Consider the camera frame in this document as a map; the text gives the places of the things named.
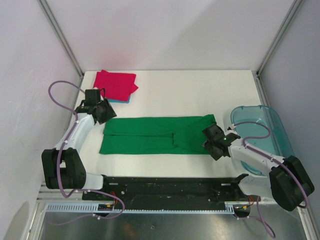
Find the green t shirt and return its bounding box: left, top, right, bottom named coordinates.
left=99, top=114, right=216, bottom=155

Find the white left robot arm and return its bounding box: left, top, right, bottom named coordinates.
left=41, top=98, right=117, bottom=200

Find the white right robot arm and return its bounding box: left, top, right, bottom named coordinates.
left=203, top=131, right=314, bottom=211

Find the folded blue t shirt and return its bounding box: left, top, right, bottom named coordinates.
left=107, top=93, right=133, bottom=105

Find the folded red t shirt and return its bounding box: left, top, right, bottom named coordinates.
left=93, top=70, right=139, bottom=103

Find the teal plastic bin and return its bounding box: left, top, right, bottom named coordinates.
left=229, top=104, right=296, bottom=176

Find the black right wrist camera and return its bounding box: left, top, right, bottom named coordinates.
left=202, top=124, right=225, bottom=142

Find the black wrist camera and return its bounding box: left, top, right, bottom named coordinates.
left=84, top=88, right=103, bottom=106
left=202, top=124, right=225, bottom=142

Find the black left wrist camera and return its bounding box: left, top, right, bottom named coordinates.
left=84, top=88, right=103, bottom=106

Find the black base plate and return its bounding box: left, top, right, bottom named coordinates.
left=82, top=176, right=257, bottom=210

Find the white slotted cable duct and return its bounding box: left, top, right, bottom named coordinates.
left=46, top=202, right=242, bottom=214

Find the aluminium front rail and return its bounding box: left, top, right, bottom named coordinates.
left=36, top=184, right=307, bottom=205

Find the left aluminium frame post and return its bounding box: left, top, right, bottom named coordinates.
left=37, top=0, right=84, bottom=78

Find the aluminium frame post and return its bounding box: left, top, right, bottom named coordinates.
left=256, top=0, right=305, bottom=77
left=37, top=0, right=84, bottom=78

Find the right aluminium frame post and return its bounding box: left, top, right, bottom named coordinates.
left=256, top=0, right=305, bottom=77

